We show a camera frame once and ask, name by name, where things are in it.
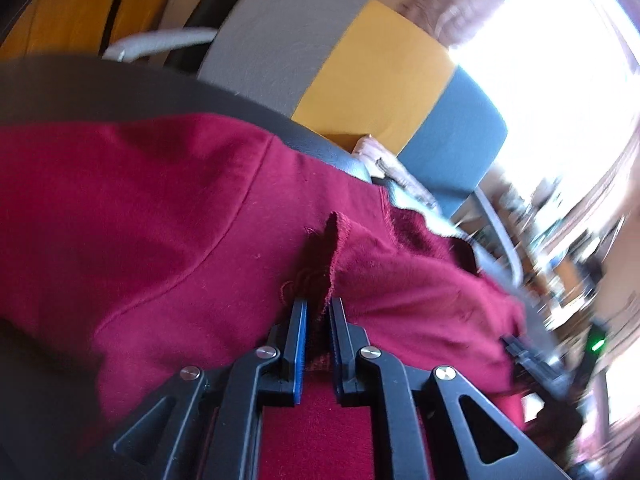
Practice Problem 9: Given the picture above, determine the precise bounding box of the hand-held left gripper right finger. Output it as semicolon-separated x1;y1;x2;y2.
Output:
327;297;573;480

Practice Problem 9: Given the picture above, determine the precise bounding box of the patterned beige curtain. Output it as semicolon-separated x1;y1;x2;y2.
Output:
400;0;551;51

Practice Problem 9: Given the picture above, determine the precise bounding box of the black chair white armrest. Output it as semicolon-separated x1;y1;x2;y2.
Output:
102;0;281;68

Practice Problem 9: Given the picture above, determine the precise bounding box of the grey yellow blue armchair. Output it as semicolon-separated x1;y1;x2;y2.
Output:
197;0;526;286

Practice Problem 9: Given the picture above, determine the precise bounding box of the yellow wooden wardrobe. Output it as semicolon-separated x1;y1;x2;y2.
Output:
0;0;191;61

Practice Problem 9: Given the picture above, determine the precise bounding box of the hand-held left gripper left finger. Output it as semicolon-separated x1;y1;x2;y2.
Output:
112;297;308;480

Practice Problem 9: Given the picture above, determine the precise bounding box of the bright window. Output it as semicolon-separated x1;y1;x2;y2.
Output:
450;0;640;201

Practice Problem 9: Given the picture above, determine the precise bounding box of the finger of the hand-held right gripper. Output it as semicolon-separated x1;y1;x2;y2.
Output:
501;334;568;398

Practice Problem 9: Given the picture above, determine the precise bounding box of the wooden side table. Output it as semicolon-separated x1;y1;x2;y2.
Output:
522;245;601;313

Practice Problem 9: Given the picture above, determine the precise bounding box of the dark red long-sleeve sweater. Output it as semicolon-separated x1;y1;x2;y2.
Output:
0;112;531;480

